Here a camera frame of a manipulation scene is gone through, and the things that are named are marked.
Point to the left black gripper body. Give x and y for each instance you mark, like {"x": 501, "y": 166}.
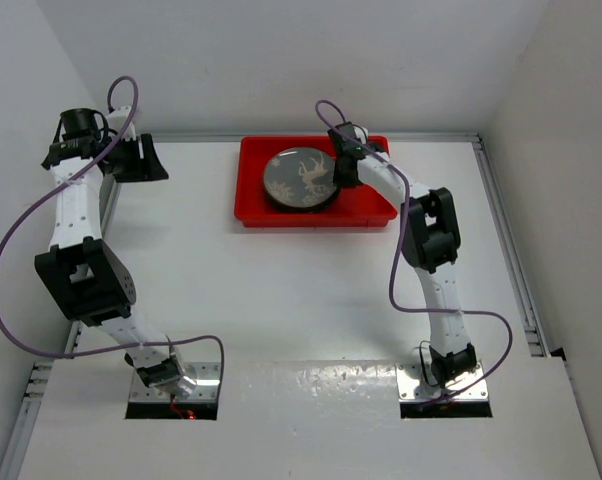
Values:
{"x": 124, "y": 162}

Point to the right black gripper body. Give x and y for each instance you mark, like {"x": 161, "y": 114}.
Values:
{"x": 344, "y": 180}

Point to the grey deer pattern plate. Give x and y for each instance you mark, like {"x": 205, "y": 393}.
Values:
{"x": 295, "y": 173}

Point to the teal glazed plate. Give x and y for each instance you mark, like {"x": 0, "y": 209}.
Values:
{"x": 308, "y": 204}

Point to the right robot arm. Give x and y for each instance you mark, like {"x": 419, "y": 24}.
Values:
{"x": 429, "y": 240}

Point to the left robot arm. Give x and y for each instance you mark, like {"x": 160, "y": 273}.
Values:
{"x": 83, "y": 275}

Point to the red plastic bin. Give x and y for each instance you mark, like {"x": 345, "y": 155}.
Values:
{"x": 361, "y": 207}

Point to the white front cover board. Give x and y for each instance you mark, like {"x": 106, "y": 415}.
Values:
{"x": 310, "y": 421}

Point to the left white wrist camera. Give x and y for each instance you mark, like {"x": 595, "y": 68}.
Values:
{"x": 118, "y": 117}

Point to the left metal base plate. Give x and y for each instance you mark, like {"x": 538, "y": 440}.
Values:
{"x": 203, "y": 380}

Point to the metal base plate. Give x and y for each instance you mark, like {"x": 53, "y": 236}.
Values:
{"x": 469, "y": 387}
{"x": 203, "y": 380}

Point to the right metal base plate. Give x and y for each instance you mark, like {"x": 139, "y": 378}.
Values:
{"x": 469, "y": 387}

